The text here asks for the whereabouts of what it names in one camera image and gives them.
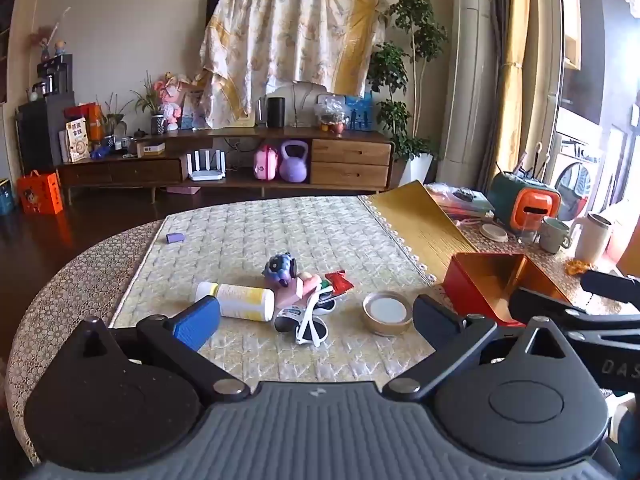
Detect purple kettlebell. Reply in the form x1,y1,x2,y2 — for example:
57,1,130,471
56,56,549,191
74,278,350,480
279,140,308,183

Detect clear bag of fruit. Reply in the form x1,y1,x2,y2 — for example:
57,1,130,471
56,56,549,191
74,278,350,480
315,97,351,135

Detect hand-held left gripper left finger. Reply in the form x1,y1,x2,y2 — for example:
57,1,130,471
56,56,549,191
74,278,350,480
75,296,251,404

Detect wooden media cabinet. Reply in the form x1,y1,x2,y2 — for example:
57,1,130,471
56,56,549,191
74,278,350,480
56,127,396,206

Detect covered standing air conditioner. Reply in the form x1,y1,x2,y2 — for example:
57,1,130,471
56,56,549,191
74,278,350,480
440,0,506,186

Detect white scalloped panel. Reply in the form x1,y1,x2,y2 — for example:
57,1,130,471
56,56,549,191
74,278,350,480
272,82,328,128

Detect gold lace tablecloth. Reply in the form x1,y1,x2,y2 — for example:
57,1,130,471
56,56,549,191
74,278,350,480
5,212,631,466

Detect yellow curtain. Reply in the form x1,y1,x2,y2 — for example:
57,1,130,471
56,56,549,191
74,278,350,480
487,0,533,181

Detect pink toy case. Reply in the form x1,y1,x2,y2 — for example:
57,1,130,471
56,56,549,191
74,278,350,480
253,144,280,181

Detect red and orange box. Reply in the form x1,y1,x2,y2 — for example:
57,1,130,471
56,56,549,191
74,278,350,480
64,102,103,143

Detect grey-green mug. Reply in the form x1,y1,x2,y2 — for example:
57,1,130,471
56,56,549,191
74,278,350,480
539,216,572,254

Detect white sunglasses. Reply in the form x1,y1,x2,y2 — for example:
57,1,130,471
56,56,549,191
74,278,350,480
274,292,337,348

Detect black television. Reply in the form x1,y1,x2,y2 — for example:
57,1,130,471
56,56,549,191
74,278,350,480
206,0,228,31

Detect tall potted plant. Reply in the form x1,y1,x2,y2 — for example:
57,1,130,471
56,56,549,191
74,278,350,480
367,0,448,186

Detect stack of books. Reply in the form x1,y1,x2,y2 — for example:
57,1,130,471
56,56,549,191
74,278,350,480
425,182,496,221

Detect purple spiky toy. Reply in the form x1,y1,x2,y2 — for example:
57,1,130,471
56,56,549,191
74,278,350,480
262,254,298,288

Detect black coffee machine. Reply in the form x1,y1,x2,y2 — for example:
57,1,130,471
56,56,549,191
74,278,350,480
36,55,75,96

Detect black side cabinet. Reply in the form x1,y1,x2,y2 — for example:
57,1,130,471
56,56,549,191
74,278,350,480
15,91,76,173

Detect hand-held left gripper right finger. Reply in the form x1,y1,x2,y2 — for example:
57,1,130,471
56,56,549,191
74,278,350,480
382,294,573,402

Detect white jug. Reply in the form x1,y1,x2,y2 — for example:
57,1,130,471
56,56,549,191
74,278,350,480
570,212,613,263

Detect white and yellow bottle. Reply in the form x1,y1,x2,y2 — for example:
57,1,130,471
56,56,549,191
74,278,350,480
195,281,276,321

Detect cream snack bag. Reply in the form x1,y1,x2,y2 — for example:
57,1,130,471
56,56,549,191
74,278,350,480
64,117,92,163

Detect small potted plant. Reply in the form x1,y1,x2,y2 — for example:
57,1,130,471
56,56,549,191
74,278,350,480
97,92,131,137
131,72,168,136

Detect white router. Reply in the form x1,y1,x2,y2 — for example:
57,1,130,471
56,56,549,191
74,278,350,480
186,149,227,182

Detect black cylinder speaker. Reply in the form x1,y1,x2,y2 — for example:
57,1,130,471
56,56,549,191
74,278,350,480
266,96,286,128

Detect clear glass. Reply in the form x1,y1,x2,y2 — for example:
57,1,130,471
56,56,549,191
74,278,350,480
515,212,541,246

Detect red tin box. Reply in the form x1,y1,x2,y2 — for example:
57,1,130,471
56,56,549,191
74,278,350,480
442,252,591,328

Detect pink doll figure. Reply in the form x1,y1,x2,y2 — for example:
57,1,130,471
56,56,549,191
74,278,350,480
154,74,193,132

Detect blue printed box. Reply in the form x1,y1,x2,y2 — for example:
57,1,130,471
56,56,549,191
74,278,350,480
345,92,374,132

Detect red snack packet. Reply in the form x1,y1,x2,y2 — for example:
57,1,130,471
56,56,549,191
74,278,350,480
322,269,355,295

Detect washing machine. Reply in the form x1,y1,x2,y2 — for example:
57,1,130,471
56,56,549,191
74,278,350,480
550,132,608,211

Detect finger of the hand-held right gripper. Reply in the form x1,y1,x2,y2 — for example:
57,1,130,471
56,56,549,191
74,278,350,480
580,270,640,306
506,285,640,346

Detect orange gift bag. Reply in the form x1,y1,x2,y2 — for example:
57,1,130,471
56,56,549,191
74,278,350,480
16,170,64,215

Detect round cream coaster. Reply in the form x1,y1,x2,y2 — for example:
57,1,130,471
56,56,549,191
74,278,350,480
479,222,509,243

